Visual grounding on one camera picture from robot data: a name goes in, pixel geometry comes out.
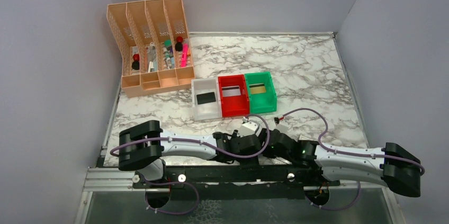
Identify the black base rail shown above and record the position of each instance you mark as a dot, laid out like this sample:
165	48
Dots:
232	182

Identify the red plastic bin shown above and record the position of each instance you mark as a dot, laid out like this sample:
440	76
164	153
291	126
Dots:
236	105

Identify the pink highlighter pen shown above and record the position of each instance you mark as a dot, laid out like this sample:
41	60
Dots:
185	55

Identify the white plastic bin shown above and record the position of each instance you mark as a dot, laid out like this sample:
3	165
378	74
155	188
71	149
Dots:
210	110

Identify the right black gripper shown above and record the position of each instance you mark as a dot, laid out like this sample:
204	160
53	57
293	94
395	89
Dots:
267	137

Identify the gold credit card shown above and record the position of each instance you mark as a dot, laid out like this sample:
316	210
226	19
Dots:
257	89

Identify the silver credit card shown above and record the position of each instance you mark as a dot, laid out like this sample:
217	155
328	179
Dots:
230	91

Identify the white stapler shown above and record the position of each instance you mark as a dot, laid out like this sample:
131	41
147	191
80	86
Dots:
151	58

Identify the black credit card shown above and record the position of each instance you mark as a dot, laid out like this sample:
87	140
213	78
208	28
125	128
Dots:
205	98

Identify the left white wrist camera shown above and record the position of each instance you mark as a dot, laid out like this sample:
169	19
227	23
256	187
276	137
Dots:
248	127

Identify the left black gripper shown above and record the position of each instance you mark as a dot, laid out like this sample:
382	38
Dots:
257	145

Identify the red black stamp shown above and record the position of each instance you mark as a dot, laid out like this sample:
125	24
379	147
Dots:
135	62
179	44

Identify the peach plastic desk organizer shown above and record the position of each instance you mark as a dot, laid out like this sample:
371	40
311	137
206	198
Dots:
134	26

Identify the green plastic bin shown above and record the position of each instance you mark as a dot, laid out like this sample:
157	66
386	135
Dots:
261	103

